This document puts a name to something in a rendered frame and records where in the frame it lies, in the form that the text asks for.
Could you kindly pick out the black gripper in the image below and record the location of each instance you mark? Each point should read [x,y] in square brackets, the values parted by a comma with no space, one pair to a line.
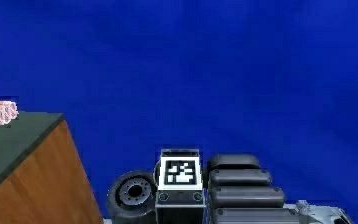
[132,195]

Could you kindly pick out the wooden counter with dark top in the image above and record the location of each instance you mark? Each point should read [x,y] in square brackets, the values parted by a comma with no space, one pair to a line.
[30,173]

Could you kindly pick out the pink white rolled object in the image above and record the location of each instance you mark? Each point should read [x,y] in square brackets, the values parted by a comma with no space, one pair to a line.
[1,112]

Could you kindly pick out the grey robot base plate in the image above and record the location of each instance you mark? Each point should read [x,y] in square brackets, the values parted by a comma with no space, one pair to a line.
[320,213]

